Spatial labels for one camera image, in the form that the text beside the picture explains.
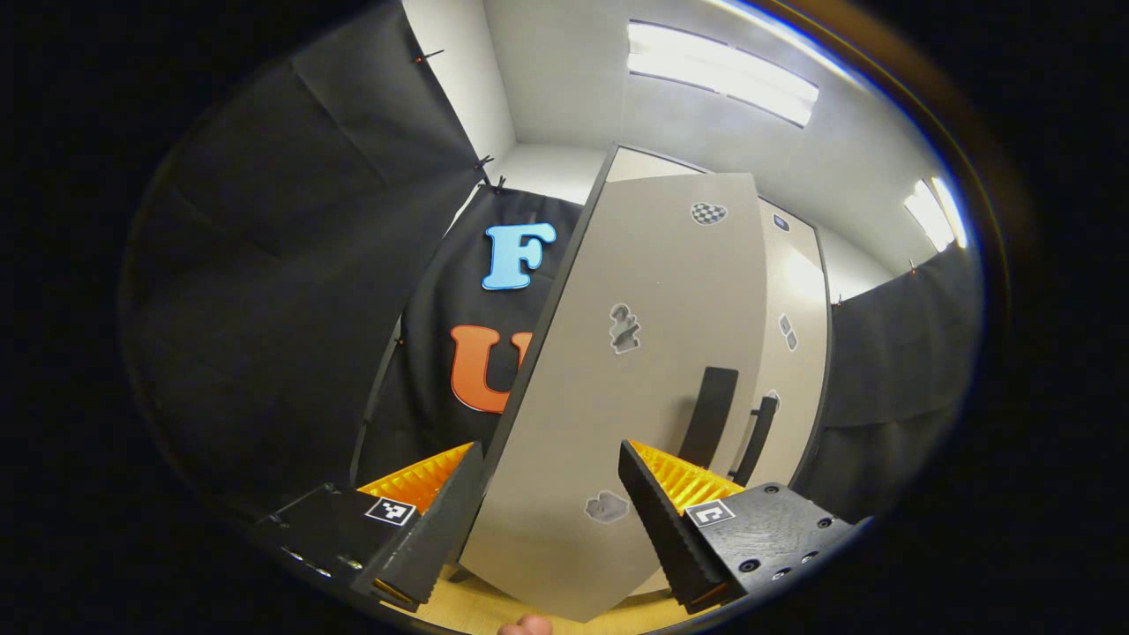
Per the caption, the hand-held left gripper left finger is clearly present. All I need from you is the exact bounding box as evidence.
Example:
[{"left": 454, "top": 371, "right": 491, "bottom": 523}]
[{"left": 251, "top": 441, "right": 486, "bottom": 614}]

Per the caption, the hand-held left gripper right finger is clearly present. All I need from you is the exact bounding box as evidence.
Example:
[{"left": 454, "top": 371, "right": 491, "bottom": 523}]
[{"left": 617, "top": 439, "right": 858, "bottom": 616}]

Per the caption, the white shoe cabinet door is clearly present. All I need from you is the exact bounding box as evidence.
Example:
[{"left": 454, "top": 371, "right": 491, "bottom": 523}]
[
  {"left": 732, "top": 198, "right": 832, "bottom": 488},
  {"left": 459, "top": 172, "right": 770, "bottom": 623}
]

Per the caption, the grey shoe cabinet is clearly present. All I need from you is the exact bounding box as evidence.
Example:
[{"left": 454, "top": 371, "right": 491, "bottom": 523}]
[{"left": 483, "top": 144, "right": 834, "bottom": 495}]

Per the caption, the ceiling light panel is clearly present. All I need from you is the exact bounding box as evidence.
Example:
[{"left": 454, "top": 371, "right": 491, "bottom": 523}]
[
  {"left": 626, "top": 19, "right": 819, "bottom": 129},
  {"left": 901, "top": 176, "right": 968, "bottom": 252}
]

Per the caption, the black door handle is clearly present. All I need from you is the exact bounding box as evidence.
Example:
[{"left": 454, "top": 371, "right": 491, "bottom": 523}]
[{"left": 730, "top": 395, "right": 781, "bottom": 488}]

